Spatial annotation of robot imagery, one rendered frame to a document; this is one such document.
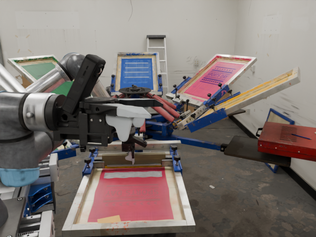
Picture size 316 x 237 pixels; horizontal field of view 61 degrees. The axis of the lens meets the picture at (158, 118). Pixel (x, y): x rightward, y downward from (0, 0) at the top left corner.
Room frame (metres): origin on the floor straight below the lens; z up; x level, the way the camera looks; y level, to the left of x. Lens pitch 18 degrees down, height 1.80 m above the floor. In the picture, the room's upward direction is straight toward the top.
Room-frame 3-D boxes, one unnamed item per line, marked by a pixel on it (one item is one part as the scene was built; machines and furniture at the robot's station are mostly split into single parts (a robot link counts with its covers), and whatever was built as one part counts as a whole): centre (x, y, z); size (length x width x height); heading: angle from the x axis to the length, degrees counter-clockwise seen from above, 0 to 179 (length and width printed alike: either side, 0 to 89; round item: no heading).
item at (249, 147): (2.13, -0.39, 0.91); 1.34 x 0.40 x 0.08; 63
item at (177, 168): (1.63, -0.12, 0.97); 0.30 x 0.05 x 0.07; 3
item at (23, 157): (0.53, 0.29, 1.56); 0.11 x 0.08 x 0.11; 172
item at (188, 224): (1.38, 0.15, 0.97); 0.79 x 0.58 x 0.04; 3
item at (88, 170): (1.60, 0.44, 0.97); 0.30 x 0.05 x 0.07; 3
